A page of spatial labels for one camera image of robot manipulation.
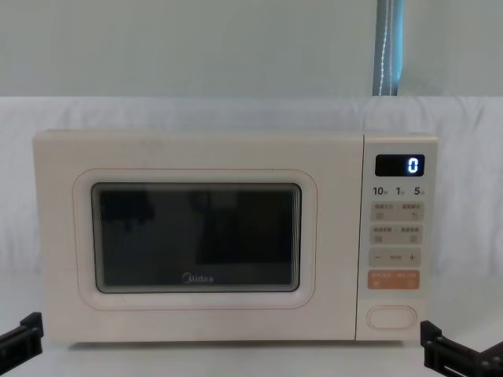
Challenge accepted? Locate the cream microwave oven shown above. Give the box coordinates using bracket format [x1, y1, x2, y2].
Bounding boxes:
[31, 131, 439, 349]

